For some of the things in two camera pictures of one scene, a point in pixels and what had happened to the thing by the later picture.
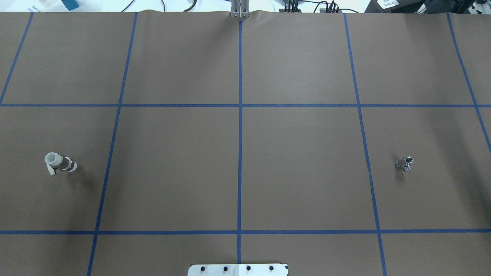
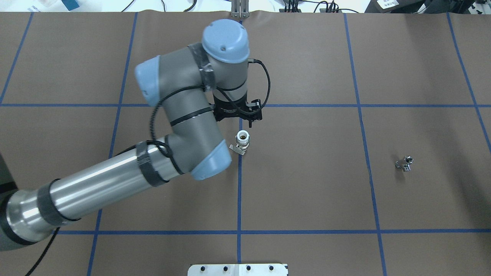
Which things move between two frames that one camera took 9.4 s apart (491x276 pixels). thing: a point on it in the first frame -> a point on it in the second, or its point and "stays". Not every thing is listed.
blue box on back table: [70, 4] stays
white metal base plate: [263, 269] stays
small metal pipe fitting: [406, 166] stays
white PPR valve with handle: [55, 161] -> [243, 140]
